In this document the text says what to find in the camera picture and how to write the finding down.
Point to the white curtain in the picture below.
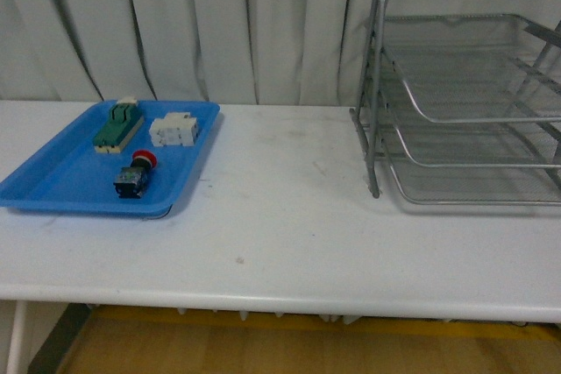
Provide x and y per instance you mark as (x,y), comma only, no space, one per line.
(291,52)

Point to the silver mesh tray rack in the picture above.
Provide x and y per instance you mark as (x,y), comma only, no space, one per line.
(464,108)

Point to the red emergency stop button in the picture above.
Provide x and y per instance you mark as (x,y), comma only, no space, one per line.
(132,180)

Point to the green knife switch block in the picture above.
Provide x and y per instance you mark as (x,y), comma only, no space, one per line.
(123,122)

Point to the blue plastic tray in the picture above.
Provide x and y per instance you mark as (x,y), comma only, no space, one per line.
(66,175)

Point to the white circuit breaker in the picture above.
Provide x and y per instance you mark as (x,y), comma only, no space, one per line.
(175,128)

